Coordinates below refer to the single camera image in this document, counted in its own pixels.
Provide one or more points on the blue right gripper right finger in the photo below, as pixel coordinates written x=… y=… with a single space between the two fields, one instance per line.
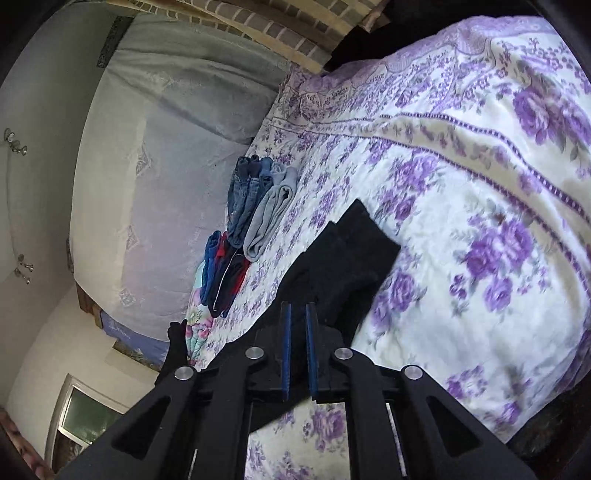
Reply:
x=311 y=331

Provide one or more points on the purple floral bedsheet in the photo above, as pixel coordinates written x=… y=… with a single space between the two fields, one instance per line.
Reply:
x=471 y=150

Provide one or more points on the metal wall hook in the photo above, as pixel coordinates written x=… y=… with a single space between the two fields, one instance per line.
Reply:
x=23 y=269
x=14 y=144

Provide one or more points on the folded blue jeans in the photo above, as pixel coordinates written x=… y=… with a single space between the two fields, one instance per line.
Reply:
x=250 y=181

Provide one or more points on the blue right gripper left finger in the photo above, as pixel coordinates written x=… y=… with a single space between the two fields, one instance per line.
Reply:
x=286 y=327

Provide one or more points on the floral teal folded blanket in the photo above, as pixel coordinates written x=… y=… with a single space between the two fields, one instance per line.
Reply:
x=198 y=320

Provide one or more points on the metal wall hook upper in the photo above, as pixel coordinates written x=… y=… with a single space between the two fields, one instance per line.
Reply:
x=14 y=144

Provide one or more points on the black pants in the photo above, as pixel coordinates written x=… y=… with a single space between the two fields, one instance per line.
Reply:
x=340 y=273

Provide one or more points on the window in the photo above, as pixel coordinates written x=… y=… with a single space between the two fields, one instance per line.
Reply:
x=81 y=414

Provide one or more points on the white lace cloth cover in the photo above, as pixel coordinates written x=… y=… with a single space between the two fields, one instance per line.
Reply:
x=176 y=106

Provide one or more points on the black cloth by curtain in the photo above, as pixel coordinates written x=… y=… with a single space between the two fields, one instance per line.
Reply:
x=403 y=31

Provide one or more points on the folded red navy clothes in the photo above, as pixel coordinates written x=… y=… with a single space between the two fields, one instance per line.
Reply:
x=224 y=271

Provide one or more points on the metal wall hook lower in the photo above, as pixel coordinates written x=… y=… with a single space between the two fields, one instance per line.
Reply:
x=23 y=269

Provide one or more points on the folded grey pants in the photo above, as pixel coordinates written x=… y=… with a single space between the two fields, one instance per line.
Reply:
x=270 y=210

